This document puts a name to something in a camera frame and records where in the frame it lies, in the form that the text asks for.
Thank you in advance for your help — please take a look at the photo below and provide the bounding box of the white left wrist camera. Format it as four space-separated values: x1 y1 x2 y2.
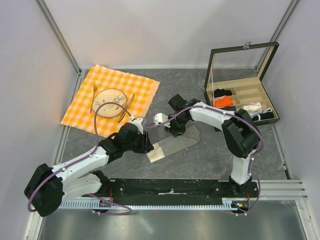
129 115 145 134

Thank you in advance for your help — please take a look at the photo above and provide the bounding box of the grey cream underwear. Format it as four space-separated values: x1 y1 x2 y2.
146 125 201 163

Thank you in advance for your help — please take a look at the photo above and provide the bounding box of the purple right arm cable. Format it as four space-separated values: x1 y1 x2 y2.
144 106 264 216

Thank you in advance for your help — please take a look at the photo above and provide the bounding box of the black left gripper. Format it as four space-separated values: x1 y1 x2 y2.
123 130 154 154

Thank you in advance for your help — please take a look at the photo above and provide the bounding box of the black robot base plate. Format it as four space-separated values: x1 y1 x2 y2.
96 178 258 204

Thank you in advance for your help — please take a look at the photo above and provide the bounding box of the white pink rolled underwear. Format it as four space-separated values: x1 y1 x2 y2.
243 102 262 113

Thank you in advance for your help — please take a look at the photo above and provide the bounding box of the black compartment storage box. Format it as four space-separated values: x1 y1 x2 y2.
204 41 280 126

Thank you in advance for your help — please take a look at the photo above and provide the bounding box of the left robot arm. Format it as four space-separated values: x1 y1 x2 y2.
24 118 154 217

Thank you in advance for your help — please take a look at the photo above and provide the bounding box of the gold fork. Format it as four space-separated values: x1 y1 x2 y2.
89 83 98 113

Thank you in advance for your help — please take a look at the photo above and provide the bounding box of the navy rolled underwear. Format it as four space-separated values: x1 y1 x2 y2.
221 105 237 112

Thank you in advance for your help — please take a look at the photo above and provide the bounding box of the orange rolled underwear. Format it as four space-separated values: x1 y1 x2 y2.
214 95 233 108

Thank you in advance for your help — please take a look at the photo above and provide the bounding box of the orange white checkered cloth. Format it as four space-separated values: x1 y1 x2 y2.
61 65 160 137

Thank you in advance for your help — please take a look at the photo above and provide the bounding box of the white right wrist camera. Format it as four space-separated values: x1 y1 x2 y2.
153 113 168 125

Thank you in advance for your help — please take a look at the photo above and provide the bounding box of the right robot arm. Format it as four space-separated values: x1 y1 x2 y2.
165 94 262 197

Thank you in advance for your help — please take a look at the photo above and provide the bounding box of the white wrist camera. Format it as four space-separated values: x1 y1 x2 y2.
129 115 145 134
153 113 168 125

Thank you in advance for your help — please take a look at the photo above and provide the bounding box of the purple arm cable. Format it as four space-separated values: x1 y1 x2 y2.
144 106 264 216
26 101 137 216

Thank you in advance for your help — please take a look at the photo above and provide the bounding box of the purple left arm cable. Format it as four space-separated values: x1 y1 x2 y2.
26 101 137 216

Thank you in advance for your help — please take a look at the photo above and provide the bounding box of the beige bird pattern plate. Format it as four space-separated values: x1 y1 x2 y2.
92 88 128 118

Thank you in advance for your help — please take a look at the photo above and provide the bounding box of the grey slotted cable duct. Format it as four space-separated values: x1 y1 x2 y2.
58 197 250 211

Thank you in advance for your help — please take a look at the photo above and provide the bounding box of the black white rolled underwear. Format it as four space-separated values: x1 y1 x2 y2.
250 108 274 121

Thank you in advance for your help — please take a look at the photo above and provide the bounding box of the gold knife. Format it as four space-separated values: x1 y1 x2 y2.
117 94 135 123

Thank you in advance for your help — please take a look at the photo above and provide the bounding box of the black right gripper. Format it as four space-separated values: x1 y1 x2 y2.
164 114 189 138

